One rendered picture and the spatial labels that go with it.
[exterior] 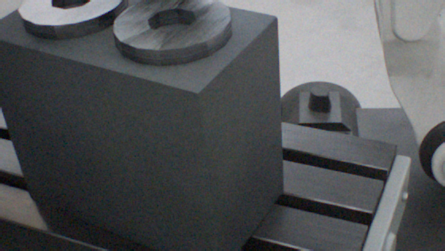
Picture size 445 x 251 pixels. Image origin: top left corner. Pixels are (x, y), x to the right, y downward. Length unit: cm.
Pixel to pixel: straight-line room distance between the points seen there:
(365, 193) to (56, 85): 30
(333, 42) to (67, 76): 231
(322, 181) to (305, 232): 7
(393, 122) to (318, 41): 144
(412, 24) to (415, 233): 38
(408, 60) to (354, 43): 177
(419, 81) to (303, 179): 45
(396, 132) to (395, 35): 43
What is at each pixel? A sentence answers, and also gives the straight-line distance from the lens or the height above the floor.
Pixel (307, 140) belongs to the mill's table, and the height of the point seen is 96.
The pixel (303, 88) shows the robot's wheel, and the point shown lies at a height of 59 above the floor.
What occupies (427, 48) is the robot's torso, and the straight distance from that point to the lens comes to 100.
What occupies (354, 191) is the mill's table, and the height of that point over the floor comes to 96.
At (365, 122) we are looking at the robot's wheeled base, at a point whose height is 57.
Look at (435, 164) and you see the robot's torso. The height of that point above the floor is 69.
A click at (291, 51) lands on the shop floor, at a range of 273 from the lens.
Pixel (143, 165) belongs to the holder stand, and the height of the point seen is 106.
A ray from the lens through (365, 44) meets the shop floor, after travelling 278.
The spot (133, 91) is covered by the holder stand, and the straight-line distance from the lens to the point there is 49.
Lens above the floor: 140
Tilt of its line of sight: 37 degrees down
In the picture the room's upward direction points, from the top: 6 degrees counter-clockwise
